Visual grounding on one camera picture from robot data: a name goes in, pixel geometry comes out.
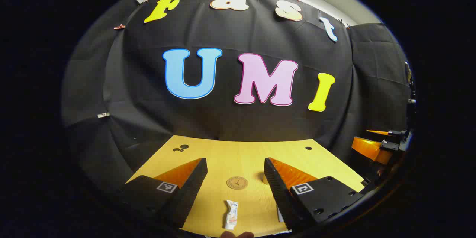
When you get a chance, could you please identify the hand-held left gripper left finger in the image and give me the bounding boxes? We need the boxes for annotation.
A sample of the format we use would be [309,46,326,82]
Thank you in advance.
[119,157,208,229]

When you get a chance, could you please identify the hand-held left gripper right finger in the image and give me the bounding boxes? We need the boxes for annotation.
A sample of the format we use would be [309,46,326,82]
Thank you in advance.
[263,157,367,233]

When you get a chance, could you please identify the white toothpaste tube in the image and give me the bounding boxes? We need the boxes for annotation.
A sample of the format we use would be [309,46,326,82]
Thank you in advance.
[224,200,239,230]

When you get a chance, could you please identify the round cork coaster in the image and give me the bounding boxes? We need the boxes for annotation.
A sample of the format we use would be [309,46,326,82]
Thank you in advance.
[226,176,249,190]

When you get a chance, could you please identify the wooden desktop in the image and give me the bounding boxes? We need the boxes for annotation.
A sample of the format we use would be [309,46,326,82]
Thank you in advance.
[126,135,367,238]

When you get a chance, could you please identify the black backdrop cloth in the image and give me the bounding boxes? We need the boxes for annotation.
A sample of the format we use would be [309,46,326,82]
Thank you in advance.
[61,0,413,201]

